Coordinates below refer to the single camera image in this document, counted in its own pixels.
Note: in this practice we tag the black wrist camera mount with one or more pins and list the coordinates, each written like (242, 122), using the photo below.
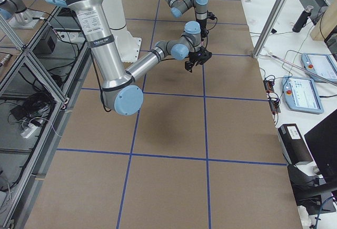
(211, 16)
(189, 66)

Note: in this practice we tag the small orange circuit board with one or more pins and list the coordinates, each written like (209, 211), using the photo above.
(269, 85)

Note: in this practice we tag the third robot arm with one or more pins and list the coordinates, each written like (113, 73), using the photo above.
(17, 9)

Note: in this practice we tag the white power strip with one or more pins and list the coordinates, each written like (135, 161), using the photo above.
(31, 128)

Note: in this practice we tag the aluminium frame rack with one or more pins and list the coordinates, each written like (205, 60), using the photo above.
(39, 84)

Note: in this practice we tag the black water bottle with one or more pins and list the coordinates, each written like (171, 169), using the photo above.
(302, 20)

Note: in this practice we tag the aluminium frame post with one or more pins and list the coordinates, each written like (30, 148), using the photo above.
(271, 20)

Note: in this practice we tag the black computer monitor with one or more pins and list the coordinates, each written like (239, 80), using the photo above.
(321, 141)

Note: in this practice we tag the near teach pendant tablet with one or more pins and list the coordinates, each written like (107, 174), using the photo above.
(301, 95)

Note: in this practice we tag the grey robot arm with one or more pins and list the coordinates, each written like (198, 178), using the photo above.
(179, 7)
(119, 92)

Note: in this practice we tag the teach pendant tablet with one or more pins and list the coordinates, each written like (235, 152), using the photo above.
(320, 64)
(301, 95)

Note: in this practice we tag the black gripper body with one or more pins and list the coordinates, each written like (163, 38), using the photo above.
(195, 59)
(204, 25)

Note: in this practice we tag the black box with label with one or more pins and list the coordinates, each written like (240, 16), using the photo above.
(293, 145)

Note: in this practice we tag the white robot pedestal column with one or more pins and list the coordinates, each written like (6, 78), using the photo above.
(127, 45)

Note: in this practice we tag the far teach pendant tablet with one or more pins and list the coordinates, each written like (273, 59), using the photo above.
(320, 64)

